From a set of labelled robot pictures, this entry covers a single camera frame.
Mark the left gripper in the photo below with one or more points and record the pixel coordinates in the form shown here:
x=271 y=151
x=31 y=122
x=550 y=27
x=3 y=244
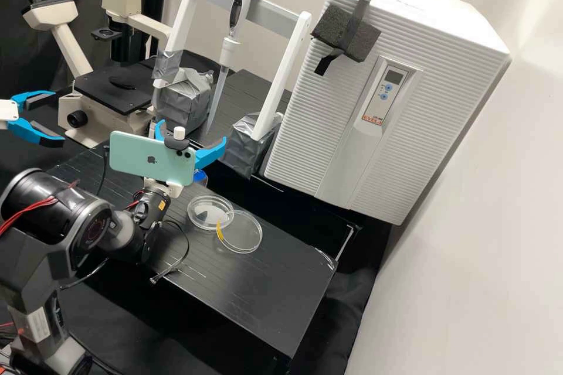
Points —
x=6 y=113

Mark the white incubator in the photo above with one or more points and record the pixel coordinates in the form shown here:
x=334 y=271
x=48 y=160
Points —
x=418 y=1

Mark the black platform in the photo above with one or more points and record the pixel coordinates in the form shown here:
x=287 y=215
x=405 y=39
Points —
x=246 y=287
x=246 y=93

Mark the grey taped block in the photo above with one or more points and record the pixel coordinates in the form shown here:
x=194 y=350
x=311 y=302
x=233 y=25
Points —
x=246 y=146
x=184 y=100

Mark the pipette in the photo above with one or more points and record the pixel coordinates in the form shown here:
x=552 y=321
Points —
x=231 y=50

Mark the incubator door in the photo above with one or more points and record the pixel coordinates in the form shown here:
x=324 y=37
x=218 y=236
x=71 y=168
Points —
x=308 y=129

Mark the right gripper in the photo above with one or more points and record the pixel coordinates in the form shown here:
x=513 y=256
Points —
x=174 y=189

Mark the petri dish lid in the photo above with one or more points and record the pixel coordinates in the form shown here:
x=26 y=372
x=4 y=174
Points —
x=244 y=234

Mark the blue bottle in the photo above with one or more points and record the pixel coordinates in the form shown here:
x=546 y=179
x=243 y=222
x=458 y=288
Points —
x=201 y=177

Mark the cream microscope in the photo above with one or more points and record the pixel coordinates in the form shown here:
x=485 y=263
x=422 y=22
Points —
x=105 y=107

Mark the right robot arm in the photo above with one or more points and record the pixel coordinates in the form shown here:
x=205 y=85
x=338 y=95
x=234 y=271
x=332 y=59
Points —
x=53 y=234

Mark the white pipette stand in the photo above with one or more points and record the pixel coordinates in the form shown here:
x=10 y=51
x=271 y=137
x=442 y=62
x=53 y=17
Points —
x=281 y=80

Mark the petri dish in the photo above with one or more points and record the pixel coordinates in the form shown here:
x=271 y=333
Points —
x=206 y=212

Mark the right wrist camera phone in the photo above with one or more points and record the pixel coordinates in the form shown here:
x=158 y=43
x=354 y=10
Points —
x=145 y=159

